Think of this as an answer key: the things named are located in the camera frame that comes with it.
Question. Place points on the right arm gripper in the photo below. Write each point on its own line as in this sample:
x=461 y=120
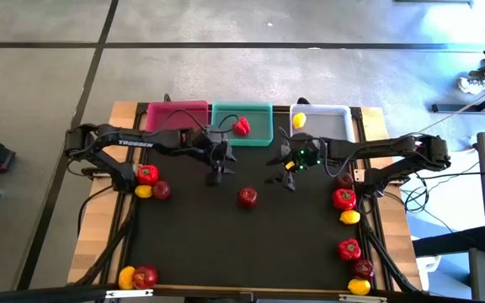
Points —
x=307 y=153

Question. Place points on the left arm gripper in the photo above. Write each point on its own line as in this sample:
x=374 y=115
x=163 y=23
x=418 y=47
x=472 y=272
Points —
x=213 y=147

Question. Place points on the dark red apple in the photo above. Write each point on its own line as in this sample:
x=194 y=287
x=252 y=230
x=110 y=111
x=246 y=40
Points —
x=363 y=269
x=247 y=198
x=344 y=180
x=161 y=189

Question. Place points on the red bell pepper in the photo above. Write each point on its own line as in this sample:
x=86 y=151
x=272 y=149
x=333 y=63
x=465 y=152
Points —
x=349 y=249
x=241 y=125
x=344 y=199
x=147 y=174

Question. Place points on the bright red apple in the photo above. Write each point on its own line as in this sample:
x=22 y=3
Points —
x=145 y=277

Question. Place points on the orange yellow lemon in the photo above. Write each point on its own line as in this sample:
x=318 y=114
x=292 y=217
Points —
x=126 y=278

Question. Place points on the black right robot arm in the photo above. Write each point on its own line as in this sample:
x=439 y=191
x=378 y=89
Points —
x=373 y=147

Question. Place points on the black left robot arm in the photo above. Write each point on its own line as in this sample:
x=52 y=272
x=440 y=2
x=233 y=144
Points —
x=141 y=143

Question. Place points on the teal plastic basket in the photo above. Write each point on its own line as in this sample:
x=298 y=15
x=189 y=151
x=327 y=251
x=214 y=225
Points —
x=259 y=130

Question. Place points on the white plastic basket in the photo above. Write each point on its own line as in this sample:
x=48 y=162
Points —
x=331 y=122

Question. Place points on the pink plastic basket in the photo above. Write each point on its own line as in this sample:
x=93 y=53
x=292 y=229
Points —
x=162 y=115

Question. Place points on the black table mat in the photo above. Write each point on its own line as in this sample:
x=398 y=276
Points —
x=234 y=244

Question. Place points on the black floor beam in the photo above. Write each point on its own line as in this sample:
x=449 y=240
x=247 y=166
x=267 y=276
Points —
x=449 y=242

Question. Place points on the black metal table frame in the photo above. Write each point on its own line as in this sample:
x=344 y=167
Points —
x=369 y=237

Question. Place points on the silver metal bracket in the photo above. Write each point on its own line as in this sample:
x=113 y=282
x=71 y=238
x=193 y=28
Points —
x=129 y=293
x=362 y=299

